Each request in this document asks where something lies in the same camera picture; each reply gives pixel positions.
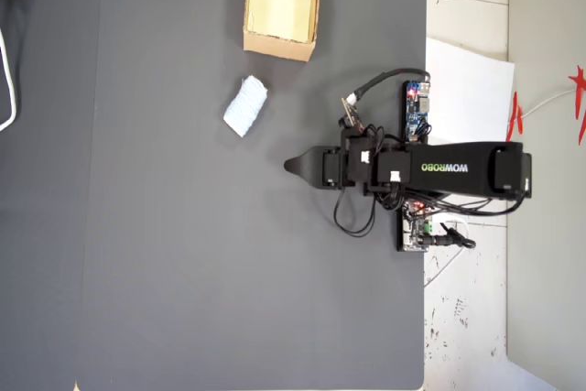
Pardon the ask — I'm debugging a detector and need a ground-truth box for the white USB cable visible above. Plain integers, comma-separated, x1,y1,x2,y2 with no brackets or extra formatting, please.
423,213,472,289

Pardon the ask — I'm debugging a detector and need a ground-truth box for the small wrist camera board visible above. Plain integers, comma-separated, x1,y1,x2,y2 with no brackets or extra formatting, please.
340,96,366,133

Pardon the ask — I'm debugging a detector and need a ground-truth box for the large dark grey mat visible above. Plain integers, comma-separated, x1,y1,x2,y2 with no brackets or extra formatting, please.
74,0,429,391

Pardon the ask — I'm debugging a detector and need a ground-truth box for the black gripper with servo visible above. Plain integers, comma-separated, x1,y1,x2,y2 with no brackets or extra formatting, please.
283,127,375,194

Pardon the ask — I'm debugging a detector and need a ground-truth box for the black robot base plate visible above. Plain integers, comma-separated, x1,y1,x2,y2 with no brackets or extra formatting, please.
394,81,434,254

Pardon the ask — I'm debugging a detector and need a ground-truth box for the open cardboard box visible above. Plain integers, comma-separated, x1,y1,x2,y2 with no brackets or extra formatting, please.
242,0,325,63

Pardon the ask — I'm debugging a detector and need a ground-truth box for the white cloth-wrapped block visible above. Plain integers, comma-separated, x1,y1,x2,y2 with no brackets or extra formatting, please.
222,74,269,138

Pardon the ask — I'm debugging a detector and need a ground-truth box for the thin white cable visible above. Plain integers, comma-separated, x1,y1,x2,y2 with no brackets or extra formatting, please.
521,89,576,120

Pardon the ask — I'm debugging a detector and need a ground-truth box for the green white controller board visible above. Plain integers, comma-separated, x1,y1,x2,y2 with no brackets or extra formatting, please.
401,201,437,253

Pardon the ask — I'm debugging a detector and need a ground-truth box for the black power plug cable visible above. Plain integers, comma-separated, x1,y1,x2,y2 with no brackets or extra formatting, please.
428,222,477,251

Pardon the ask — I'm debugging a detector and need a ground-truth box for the white paper sheet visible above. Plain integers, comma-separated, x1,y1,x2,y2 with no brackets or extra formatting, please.
425,37,516,155

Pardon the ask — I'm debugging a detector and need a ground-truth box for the black braided camera cable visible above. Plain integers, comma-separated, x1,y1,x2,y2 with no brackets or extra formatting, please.
347,67,433,107

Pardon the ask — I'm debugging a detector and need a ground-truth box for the white curved rim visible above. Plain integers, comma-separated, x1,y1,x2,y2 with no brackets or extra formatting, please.
0,27,20,132

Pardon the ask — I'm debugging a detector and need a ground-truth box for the blue circuit board with USB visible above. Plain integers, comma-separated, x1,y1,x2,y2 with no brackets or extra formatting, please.
402,81,433,142

